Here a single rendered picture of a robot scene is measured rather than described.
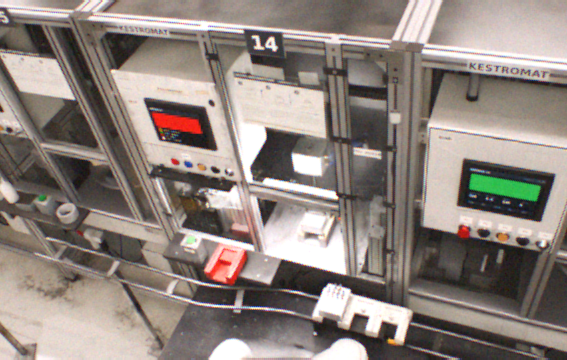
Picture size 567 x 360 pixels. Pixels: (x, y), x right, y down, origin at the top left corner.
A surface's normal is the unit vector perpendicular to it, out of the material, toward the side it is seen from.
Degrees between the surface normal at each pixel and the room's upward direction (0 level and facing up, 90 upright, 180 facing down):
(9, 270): 0
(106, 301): 0
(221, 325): 0
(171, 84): 90
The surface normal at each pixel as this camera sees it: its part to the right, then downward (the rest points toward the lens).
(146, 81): -0.37, 0.71
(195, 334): -0.14, -0.68
